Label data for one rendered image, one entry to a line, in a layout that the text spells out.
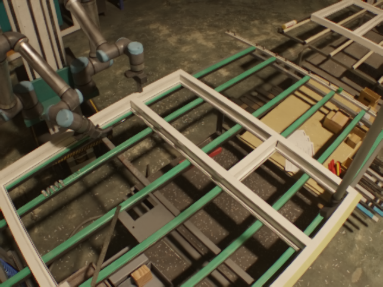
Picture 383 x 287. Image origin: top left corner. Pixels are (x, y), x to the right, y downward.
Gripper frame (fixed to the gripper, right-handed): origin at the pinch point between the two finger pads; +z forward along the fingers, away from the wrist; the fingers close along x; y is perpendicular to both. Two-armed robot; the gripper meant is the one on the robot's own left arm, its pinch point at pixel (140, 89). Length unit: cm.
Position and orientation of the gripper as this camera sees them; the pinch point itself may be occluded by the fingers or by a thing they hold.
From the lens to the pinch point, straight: 209.5
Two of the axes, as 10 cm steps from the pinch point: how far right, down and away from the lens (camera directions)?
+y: 7.4, -4.9, 4.5
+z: 0.0, 6.8, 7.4
